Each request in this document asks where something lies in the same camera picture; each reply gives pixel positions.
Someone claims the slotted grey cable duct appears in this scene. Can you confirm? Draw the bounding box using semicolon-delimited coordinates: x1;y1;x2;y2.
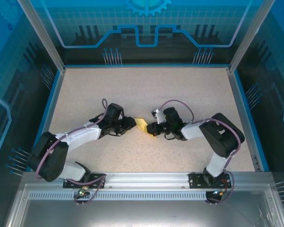
28;192;210;201

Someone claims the steel tray panel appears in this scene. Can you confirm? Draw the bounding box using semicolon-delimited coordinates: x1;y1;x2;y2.
4;184;284;227

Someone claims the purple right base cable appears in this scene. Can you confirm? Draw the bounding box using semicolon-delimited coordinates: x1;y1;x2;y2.
207;169;235;204

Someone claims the aluminium side rail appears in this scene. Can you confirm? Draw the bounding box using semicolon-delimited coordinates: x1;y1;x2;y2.
226;67;262;172

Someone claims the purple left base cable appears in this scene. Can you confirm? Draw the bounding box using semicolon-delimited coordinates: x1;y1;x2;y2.
61;176;107;206

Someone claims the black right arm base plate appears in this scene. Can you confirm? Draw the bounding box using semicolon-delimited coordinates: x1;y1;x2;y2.
188;172;231;190

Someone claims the aluminium mounting rail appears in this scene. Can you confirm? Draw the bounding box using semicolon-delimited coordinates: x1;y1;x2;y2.
21;171;274;190

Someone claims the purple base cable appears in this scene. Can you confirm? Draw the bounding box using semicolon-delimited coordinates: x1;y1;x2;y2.
61;176;107;206
207;169;235;204

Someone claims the yellow cloth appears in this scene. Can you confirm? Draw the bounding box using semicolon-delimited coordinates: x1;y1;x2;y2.
134;117;158;138

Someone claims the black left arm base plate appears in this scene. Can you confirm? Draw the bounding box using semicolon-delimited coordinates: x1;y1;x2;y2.
62;174;107;190

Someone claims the aluminium frame post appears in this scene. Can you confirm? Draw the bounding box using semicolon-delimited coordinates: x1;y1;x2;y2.
228;0;275;73
18;0;66;73

